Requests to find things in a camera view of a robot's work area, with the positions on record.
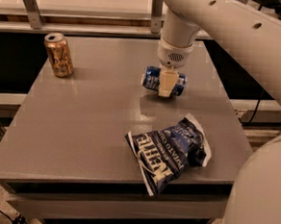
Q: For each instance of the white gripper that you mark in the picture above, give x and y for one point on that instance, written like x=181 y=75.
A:
x=171 y=54

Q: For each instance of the blue pepsi can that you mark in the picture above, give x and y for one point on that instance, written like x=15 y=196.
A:
x=151 y=80

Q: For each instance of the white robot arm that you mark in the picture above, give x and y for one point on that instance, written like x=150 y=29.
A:
x=253 y=39

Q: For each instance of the gold soda can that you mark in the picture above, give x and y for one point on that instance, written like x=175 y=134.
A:
x=57 y=49

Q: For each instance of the blue potato chip bag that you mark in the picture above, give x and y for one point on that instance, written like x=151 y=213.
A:
x=163 y=155

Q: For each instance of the grey drawer cabinet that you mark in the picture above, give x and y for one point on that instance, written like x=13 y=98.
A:
x=65 y=159

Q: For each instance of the middle metal rail bracket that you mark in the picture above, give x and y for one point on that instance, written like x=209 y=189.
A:
x=156 y=16

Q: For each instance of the metal rail bracket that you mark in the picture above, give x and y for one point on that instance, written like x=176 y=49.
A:
x=156 y=16
x=34 y=16

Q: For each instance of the left metal rail bracket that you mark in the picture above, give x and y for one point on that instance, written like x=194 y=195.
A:
x=34 y=16

